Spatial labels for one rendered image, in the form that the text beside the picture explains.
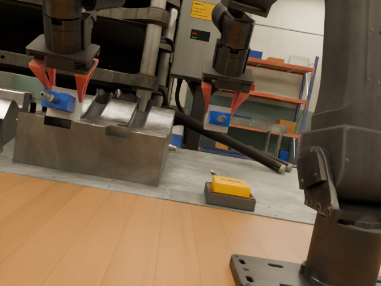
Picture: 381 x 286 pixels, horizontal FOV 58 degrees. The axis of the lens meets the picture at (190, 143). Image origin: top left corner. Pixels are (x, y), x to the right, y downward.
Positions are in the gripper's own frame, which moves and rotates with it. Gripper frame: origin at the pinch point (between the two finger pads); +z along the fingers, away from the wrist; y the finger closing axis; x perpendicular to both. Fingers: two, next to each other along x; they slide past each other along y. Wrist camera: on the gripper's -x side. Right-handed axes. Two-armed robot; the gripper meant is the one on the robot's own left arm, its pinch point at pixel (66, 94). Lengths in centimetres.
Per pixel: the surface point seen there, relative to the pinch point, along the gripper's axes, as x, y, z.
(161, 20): -76, -7, 10
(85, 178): 11.4, -7.0, 8.4
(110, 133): 1.1, -8.6, 5.9
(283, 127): -295, -145, 182
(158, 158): 6.3, -18.4, 5.3
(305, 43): -643, -244, 192
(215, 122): -5.4, -28.0, 3.2
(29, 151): 7.7, 4.1, 8.1
